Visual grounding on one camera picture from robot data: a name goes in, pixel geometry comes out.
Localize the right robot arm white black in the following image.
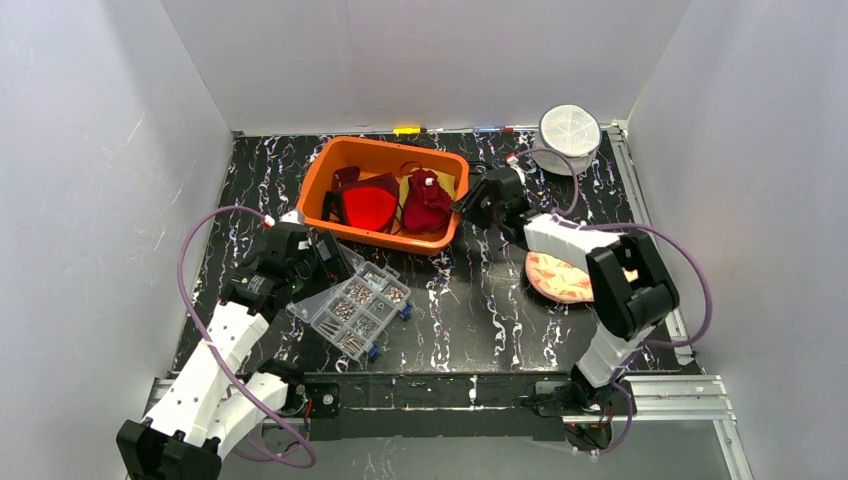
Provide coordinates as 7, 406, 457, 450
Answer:
451, 167, 680, 413

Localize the bright red bra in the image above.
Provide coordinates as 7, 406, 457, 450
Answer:
321, 166, 399, 233

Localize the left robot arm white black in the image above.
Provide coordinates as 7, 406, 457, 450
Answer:
116, 222, 354, 479

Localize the orange plastic basin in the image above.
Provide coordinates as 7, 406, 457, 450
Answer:
297, 136, 470, 256

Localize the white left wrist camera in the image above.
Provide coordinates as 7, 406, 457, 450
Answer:
279, 209, 304, 225

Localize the clear plastic screw organizer box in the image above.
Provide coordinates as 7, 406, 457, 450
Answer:
286, 246, 412, 361

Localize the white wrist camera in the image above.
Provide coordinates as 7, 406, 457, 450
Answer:
506, 154, 526, 186
279, 209, 304, 225

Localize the dark red bra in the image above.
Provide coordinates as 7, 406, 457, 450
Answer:
401, 168, 454, 234

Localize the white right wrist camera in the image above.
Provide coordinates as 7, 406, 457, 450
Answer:
506, 154, 526, 186

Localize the peach print mesh laundry bag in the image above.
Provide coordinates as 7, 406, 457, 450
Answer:
525, 252, 594, 304

